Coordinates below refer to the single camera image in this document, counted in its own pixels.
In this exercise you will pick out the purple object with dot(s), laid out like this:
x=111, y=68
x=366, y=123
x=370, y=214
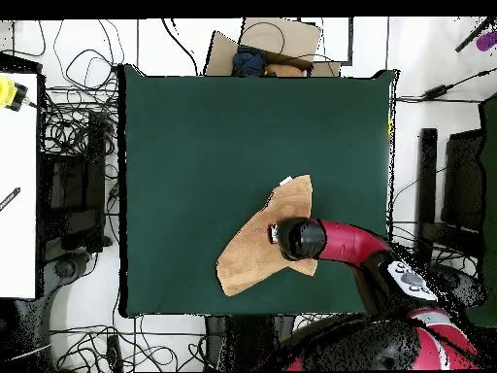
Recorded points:
x=487, y=42

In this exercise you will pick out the black power strip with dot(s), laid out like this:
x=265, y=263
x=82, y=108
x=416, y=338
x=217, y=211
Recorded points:
x=114, y=353

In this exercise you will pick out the black monitor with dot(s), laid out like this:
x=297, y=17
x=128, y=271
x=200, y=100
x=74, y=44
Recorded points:
x=464, y=178

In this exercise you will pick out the black marker pen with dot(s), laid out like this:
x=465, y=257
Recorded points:
x=9, y=199

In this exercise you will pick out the black power adapter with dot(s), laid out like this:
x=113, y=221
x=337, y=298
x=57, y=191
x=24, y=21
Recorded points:
x=437, y=92

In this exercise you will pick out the dark green table cloth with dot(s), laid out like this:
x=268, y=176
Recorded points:
x=174, y=155

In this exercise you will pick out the black upright bar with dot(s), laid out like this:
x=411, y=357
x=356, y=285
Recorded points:
x=426, y=186

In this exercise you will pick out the yellow and black tool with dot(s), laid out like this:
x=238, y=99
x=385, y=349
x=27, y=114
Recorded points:
x=7, y=93

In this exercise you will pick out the tan terry towel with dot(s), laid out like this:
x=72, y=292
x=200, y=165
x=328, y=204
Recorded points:
x=248, y=256

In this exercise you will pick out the dark grey stand base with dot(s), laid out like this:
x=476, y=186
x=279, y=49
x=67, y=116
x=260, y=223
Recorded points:
x=466, y=285
x=66, y=268

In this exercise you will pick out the orange garment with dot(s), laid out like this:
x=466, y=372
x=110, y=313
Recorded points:
x=283, y=70

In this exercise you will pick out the dark blue garment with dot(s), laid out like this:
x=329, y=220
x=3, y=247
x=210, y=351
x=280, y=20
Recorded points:
x=248, y=62

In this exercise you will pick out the brown cardboard box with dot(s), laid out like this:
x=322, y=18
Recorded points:
x=295, y=39

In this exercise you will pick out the white board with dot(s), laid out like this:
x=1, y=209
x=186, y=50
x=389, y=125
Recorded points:
x=17, y=241

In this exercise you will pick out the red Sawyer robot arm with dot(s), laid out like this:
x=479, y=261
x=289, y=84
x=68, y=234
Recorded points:
x=349, y=243

